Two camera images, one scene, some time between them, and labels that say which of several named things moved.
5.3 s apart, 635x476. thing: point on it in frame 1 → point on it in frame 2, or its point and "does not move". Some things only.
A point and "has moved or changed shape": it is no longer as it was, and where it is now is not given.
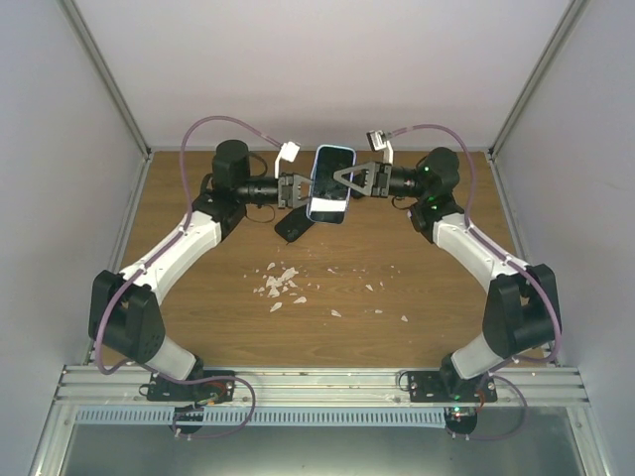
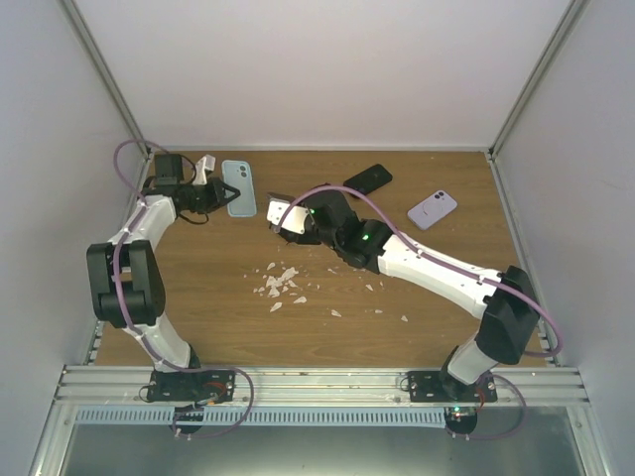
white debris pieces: (276, 283) does not move
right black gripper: (378, 182) → (301, 242)
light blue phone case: (328, 198) has moved or changed shape
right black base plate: (442, 386) does not move
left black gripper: (292, 201) → (215, 184)
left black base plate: (209, 390) does not move
